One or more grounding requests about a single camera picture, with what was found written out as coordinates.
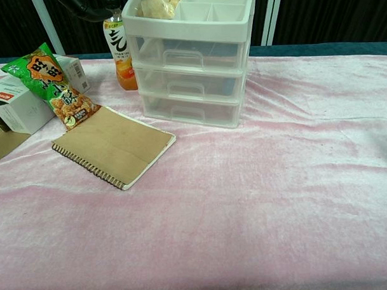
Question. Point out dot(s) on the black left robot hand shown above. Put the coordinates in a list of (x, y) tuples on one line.
[(87, 12)]

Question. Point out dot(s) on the white cardboard box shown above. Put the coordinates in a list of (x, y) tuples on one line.
[(20, 109)]

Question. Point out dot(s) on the white metal pole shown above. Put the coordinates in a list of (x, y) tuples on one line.
[(270, 18), (48, 26)]

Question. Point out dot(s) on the orange drink bottle white label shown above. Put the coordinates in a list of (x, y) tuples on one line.
[(120, 42)]

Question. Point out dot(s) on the small white barcode box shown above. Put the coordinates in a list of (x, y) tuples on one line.
[(75, 71)]

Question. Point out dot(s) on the beige food bag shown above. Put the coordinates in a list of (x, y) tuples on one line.
[(158, 6)]

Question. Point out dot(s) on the green snack bag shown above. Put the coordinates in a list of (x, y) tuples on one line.
[(44, 74)]

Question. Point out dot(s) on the brown spiral notebook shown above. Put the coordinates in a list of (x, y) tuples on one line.
[(117, 147)]

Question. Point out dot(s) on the teal table cover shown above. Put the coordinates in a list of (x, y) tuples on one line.
[(320, 49)]

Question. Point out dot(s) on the pink velvet table cloth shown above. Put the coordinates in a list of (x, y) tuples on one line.
[(215, 214)]

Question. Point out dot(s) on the black curtain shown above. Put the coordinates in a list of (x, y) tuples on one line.
[(335, 12)]

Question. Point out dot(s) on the white plastic drawer organizer frame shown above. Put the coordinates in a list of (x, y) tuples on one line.
[(189, 26)]

